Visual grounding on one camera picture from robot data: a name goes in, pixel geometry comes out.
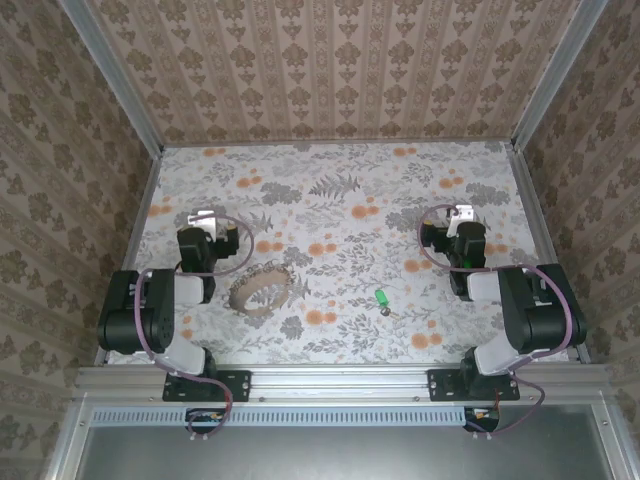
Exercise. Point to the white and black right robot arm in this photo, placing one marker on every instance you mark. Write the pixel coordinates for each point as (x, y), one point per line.
(540, 320)

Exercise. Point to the aluminium table side rail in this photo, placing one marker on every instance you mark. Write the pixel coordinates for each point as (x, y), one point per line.
(532, 200)
(144, 200)

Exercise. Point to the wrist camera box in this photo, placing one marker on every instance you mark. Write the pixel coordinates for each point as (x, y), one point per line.
(202, 219)
(462, 212)

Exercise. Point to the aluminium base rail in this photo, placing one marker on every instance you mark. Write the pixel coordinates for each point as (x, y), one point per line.
(340, 382)

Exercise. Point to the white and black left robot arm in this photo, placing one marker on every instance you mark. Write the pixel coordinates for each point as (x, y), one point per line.
(130, 315)

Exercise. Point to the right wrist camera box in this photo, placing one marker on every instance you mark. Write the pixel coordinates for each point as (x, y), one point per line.
(462, 212)

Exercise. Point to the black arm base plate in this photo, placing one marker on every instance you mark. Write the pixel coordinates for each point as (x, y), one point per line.
(442, 385)
(235, 385)

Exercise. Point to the grey metal sheet panel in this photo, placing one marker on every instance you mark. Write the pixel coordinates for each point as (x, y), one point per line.
(350, 455)

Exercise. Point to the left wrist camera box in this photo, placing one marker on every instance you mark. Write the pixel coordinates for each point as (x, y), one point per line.
(202, 219)

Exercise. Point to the aluminium frame post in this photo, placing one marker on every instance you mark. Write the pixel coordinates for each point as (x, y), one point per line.
(557, 75)
(119, 75)

